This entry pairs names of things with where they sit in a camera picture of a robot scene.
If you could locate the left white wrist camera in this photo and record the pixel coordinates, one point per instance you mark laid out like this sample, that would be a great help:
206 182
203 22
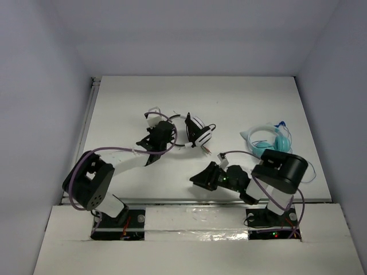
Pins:
153 118

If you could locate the white black headphones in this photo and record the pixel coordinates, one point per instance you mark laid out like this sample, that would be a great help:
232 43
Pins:
197 132

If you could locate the teal cat-ear headphones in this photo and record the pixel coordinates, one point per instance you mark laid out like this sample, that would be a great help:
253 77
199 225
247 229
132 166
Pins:
270 136

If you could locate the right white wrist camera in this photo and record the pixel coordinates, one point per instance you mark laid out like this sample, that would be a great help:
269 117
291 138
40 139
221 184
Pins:
223 160

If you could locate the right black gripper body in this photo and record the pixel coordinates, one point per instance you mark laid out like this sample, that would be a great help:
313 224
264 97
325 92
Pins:
219 177

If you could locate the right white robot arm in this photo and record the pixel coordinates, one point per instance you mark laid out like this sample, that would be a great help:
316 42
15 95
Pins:
277 176

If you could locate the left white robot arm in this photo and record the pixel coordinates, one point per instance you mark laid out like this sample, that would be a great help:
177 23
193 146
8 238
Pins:
89 180

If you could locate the aluminium side rail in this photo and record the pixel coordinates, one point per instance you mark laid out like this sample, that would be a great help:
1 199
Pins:
95 84

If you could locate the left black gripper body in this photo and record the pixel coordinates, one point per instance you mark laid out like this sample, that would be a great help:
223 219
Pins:
153 140

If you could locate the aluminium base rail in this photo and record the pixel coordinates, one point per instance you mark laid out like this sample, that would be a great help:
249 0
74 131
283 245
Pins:
301 222

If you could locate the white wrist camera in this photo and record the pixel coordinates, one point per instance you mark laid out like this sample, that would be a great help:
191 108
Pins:
153 118
223 160

